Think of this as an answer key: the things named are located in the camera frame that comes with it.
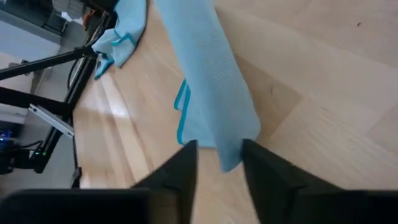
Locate black table edge bracket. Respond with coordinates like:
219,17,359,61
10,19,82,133
70,167,83,190

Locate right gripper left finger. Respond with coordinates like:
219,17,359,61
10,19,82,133
129,139,199,224

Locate black floor device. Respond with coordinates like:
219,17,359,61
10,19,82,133
0,129,52,175

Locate black left base cable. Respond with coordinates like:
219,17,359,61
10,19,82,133
67,57,82,91

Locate black aluminium table frame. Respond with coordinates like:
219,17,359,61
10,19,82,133
0,0,119,190

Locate blue microfiber towel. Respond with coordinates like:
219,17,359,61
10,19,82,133
154,0,261,173
91,0,149,80

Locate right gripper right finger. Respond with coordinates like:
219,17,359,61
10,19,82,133
241,138,369,224

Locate silver aluminium bar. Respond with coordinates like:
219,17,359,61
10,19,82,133
29,103,75,138

